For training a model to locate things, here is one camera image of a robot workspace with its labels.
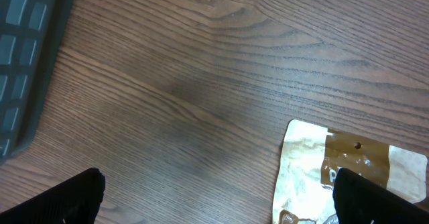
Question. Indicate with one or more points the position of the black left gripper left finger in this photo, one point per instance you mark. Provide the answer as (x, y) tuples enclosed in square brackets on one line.
[(76, 200)]

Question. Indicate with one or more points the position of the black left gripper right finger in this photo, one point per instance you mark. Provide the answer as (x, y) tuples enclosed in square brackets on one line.
[(360, 201)]

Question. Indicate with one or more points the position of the brown snack pouch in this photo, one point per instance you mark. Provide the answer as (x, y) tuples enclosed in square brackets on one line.
[(310, 161)]

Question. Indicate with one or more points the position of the grey plastic mesh basket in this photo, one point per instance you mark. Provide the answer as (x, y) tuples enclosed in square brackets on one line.
[(31, 35)]

